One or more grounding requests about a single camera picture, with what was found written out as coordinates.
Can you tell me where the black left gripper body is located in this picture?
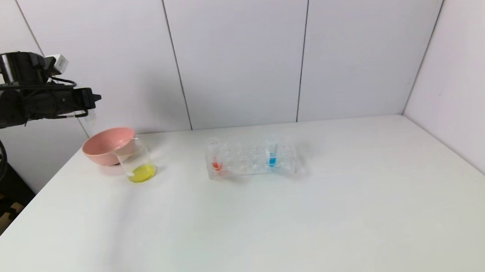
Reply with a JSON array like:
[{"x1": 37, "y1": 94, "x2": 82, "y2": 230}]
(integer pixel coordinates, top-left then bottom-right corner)
[{"x1": 49, "y1": 87, "x2": 95, "y2": 115}]

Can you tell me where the left wrist camera unit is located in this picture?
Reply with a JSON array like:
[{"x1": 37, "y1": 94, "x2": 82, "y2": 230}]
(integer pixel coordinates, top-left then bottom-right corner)
[{"x1": 0, "y1": 48, "x2": 71, "y2": 88}]

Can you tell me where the pink bowl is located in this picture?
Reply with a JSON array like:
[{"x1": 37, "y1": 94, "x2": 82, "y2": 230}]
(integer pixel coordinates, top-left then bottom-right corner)
[{"x1": 81, "y1": 126, "x2": 138, "y2": 169}]

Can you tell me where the clear acrylic test tube rack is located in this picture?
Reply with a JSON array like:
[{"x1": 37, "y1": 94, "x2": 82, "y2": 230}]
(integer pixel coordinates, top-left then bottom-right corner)
[{"x1": 204, "y1": 133, "x2": 298, "y2": 181}]

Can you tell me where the clear glass beaker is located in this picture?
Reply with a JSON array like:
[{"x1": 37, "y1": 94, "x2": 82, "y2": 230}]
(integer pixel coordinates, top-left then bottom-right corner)
[{"x1": 113, "y1": 137, "x2": 158, "y2": 185}]

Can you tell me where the test tube with blue pigment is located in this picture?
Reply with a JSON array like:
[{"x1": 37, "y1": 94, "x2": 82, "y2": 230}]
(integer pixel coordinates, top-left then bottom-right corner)
[{"x1": 263, "y1": 134, "x2": 280, "y2": 168}]

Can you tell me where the test tube with yellow pigment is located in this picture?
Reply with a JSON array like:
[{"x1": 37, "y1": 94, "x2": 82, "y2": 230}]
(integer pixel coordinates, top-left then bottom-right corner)
[{"x1": 81, "y1": 108, "x2": 99, "y2": 127}]

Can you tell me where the thin black camera cable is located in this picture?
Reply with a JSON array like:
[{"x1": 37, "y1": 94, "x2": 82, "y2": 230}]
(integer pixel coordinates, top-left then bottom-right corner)
[{"x1": 0, "y1": 76, "x2": 78, "y2": 94}]

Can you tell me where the test tube with red pigment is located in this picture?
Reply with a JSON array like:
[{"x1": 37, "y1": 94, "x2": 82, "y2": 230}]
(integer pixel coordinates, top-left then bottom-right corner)
[{"x1": 208, "y1": 137, "x2": 224, "y2": 172}]

